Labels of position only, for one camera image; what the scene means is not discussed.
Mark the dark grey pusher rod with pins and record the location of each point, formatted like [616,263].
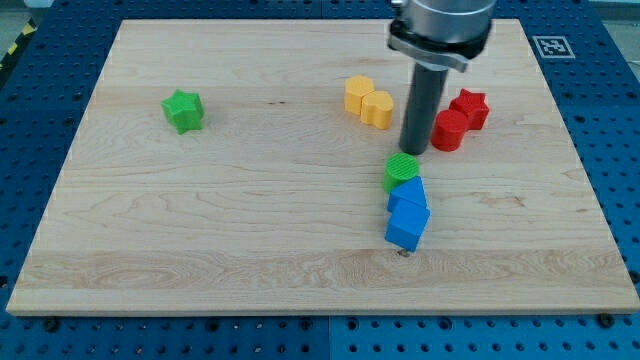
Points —
[422,106]

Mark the red cylinder block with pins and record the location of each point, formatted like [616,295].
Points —
[449,130]

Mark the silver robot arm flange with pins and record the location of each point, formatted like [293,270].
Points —
[441,34]

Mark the green star block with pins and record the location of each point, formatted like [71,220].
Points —
[184,111]

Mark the red star block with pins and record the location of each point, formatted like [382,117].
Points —
[473,105]

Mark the wooden board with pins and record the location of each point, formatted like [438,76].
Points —
[276,206]

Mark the green cylinder block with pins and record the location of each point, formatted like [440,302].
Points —
[399,168]

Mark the yellow heart block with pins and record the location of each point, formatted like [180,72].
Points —
[377,109]

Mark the blue pentagon block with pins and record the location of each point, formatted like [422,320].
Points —
[412,191]

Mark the blue cube block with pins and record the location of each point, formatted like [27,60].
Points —
[406,224]

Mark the yellow hexagon block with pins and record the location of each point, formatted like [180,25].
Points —
[355,89]

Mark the white fiducial marker tag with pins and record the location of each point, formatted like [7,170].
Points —
[553,47]

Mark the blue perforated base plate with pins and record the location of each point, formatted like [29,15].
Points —
[43,101]

